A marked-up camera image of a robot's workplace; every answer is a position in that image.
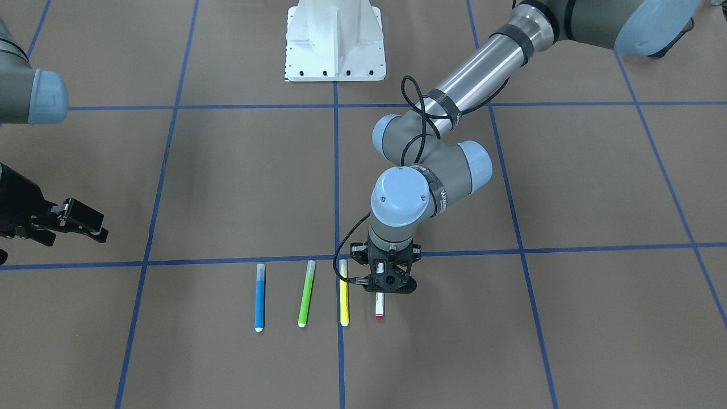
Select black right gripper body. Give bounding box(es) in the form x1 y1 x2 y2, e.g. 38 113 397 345
1 164 56 247

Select red and white marker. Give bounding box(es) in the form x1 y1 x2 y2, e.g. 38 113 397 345
375 292 385 320

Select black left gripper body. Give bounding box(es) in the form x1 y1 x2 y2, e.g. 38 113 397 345
350 243 421 294

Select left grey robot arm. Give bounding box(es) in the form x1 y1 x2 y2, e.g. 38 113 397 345
333 1 699 294

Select green highlighter pen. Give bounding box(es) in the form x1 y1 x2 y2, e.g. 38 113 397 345
298 260 316 328

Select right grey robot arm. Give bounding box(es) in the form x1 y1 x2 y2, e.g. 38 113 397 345
1 21 108 247

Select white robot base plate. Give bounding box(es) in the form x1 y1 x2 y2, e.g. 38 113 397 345
284 1 387 81

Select yellow highlighter pen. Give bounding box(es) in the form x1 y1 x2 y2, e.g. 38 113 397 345
339 259 350 328

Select blue highlighter pen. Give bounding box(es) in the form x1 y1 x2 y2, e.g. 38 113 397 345
254 262 266 332

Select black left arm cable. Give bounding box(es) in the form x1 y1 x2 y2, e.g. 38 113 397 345
333 76 512 285

